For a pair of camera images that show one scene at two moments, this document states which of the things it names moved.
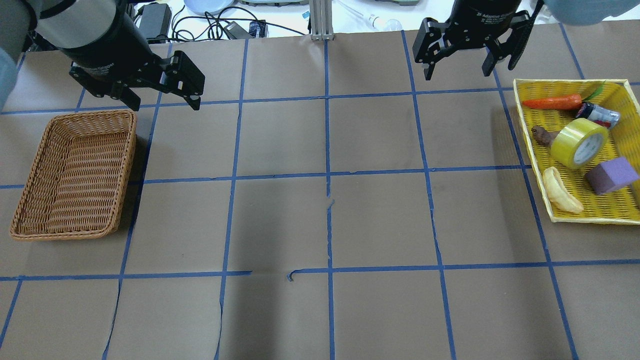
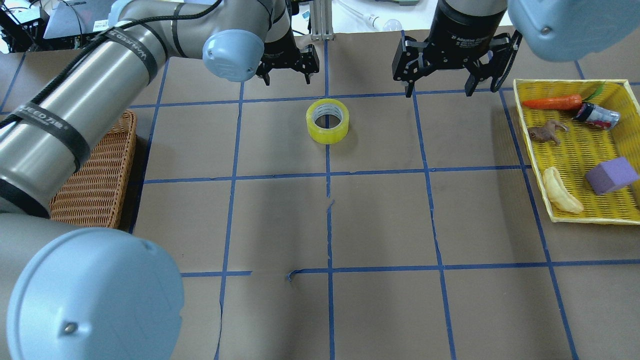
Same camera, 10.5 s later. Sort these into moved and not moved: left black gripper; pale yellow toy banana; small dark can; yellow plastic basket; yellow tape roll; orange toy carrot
Moved: left black gripper; yellow tape roll
Not moved: orange toy carrot; small dark can; pale yellow toy banana; yellow plastic basket
